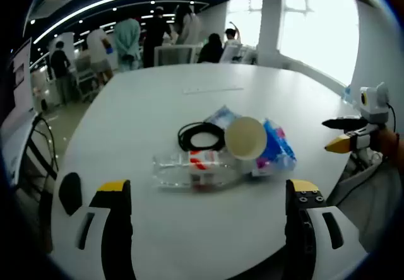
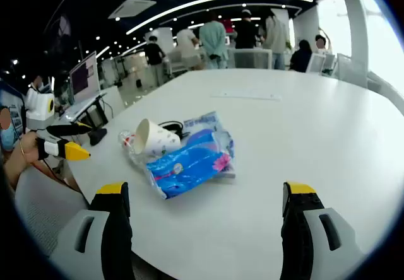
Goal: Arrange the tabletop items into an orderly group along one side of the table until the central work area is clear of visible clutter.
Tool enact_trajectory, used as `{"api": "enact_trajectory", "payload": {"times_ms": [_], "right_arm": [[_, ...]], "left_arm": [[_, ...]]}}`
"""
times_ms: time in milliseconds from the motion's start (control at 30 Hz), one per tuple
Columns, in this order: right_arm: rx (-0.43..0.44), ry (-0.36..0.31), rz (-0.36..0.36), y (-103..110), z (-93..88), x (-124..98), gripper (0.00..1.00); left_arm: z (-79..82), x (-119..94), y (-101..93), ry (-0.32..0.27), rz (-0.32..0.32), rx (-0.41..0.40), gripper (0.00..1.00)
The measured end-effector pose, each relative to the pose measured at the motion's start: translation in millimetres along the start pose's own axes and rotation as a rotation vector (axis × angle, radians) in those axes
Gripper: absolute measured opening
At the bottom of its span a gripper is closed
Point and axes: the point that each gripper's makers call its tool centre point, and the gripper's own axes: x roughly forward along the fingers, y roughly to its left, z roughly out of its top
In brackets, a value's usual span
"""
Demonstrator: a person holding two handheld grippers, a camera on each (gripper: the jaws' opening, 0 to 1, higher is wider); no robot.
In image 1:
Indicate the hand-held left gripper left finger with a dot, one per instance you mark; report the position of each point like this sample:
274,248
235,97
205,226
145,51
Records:
116,217

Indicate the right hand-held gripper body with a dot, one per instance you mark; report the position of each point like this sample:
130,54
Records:
375,109

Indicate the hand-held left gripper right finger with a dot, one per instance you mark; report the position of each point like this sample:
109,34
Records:
300,229

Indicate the blue tissue packet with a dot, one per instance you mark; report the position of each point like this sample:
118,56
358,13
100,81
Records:
281,154

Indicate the white paper cup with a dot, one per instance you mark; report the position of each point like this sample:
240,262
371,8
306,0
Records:
244,138

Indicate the clear plastic bottle red label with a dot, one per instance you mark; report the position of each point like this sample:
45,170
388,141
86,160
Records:
202,162

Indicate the person's right hand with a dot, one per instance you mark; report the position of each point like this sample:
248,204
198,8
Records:
388,141

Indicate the white table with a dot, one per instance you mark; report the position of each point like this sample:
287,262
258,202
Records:
158,109

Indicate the white table socket strip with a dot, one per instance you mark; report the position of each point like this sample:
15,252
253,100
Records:
213,90

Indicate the white display board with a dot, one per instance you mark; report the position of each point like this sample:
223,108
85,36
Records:
22,81

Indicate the white mesh chair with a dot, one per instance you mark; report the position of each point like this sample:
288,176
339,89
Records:
175,56

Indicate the ceiling air conditioner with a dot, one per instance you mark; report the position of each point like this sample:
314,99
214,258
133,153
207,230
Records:
52,5

